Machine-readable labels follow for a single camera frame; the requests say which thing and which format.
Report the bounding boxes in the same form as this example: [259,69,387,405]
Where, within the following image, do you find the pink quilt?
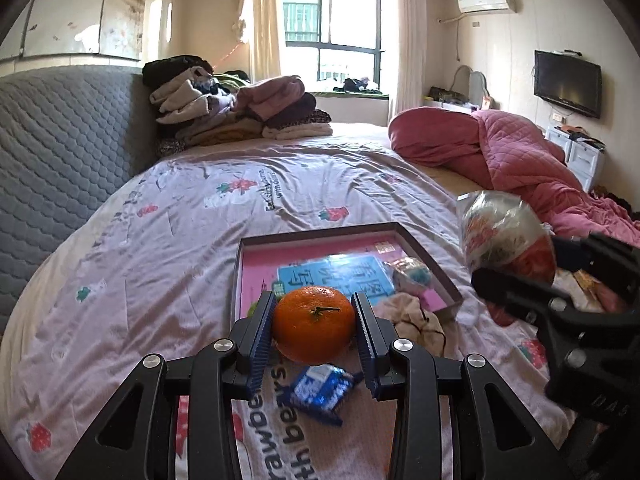
[389,107,640,251]

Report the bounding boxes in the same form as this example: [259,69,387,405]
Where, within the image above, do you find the dark clothes on sill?
[342,76,383,94]

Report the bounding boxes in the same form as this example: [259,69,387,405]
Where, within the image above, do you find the floral wall painting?
[0,0,151,63]

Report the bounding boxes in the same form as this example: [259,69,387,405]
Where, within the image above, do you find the blue booklet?
[275,255,396,306]

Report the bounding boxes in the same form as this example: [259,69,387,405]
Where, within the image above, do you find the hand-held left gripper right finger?
[350,291,566,480]

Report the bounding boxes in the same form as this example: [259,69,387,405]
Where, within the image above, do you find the grey quilted headboard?
[0,65,161,336]

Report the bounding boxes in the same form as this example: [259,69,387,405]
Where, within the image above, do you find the window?
[281,0,386,86]

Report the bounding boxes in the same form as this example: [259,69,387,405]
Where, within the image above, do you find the white air conditioner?
[456,0,517,15]

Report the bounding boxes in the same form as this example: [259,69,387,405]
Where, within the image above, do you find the cream curtain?
[392,0,427,116]
[247,0,282,83]

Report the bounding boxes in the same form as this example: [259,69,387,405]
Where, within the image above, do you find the grey cardboard box tray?
[232,221,466,333]

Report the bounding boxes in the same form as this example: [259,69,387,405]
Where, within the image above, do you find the pile of folded clothes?
[142,57,335,157]

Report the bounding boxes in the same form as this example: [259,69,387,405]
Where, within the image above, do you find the black television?
[533,50,602,120]

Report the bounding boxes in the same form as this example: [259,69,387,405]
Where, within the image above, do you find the blue snack packet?
[280,364,365,426]

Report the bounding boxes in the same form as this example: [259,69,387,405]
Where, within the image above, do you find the clear plastic bag of sweets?
[457,191,558,286]

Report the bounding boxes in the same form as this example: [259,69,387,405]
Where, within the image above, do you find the white arched mirror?
[452,64,487,106]

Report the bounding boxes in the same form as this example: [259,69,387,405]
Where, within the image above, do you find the blue white wrapped item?
[390,257,433,293]

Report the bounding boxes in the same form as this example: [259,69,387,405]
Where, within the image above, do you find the strawberry printed bed sheet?
[0,135,581,480]

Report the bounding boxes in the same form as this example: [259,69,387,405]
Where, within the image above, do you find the cluttered white dresser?
[421,87,493,113]

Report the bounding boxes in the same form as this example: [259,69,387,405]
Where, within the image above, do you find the mandarin orange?
[272,285,357,365]

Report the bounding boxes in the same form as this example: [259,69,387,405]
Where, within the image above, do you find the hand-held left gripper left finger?
[55,290,278,480]

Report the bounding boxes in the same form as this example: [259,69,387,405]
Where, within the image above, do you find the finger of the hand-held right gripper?
[554,232,640,311]
[471,267,601,351]

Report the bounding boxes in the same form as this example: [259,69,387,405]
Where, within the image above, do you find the white drawer cabinet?
[545,125,606,193]

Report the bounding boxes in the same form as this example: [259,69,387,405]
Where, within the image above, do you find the pink book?
[240,237,446,318]

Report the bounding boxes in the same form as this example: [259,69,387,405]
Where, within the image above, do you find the cream drawstring pouch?
[377,292,448,358]

